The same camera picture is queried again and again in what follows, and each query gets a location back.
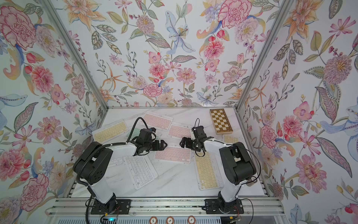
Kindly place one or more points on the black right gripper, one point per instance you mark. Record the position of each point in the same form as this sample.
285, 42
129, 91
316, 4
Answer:
188, 145

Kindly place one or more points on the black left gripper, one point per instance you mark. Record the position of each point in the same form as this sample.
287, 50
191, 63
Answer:
157, 147

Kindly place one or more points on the pink keyboard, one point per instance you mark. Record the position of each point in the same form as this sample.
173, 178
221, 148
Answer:
179, 131
157, 121
174, 154

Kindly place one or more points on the yellow keyboard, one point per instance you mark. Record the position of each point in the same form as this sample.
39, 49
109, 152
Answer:
207, 172
110, 131
230, 139

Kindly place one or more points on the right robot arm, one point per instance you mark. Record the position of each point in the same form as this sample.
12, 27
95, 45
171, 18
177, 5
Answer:
237, 164

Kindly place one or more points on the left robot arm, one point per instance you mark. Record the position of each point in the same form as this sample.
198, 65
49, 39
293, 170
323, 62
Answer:
91, 166

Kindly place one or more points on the white keyboard centre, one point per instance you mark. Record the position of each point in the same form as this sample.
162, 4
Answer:
141, 170

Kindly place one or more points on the wooden chessboard box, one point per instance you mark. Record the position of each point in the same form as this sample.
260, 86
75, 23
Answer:
220, 121

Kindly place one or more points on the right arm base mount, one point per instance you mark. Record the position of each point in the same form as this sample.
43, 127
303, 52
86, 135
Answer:
220, 206

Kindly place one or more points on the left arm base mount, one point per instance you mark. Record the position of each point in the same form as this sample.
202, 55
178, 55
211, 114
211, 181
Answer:
113, 206

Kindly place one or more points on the aluminium front rail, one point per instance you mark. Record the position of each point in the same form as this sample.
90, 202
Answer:
167, 206

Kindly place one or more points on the aluminium frame post left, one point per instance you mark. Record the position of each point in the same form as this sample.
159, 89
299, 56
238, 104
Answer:
63, 33

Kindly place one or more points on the aluminium frame post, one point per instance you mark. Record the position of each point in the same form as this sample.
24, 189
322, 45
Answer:
267, 46
63, 33

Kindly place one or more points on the aluminium frame post right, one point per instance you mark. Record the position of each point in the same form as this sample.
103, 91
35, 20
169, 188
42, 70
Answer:
267, 46

